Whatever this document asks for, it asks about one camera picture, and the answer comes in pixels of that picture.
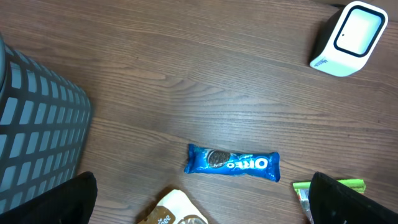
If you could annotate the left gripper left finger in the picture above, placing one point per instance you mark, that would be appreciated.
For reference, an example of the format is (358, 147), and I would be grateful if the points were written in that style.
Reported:
(71, 202)

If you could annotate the grey plastic basket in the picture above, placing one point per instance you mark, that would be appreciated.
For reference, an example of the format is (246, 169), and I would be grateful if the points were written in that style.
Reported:
(45, 120)

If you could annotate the blue Oreo cookie pack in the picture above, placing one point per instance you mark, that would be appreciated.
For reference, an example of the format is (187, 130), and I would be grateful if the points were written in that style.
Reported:
(211, 161)

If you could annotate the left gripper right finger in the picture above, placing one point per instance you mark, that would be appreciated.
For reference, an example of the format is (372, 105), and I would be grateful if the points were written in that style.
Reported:
(332, 202)

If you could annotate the white barcode scanner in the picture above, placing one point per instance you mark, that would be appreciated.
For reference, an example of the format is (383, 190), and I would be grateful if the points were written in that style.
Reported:
(348, 39)

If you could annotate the Haribo gummy worms bag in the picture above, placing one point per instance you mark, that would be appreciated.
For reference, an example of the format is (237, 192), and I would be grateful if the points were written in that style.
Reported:
(302, 190)

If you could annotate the beige brown cookie bag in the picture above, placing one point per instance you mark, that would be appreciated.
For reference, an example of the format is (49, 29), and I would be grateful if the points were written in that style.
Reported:
(175, 208)

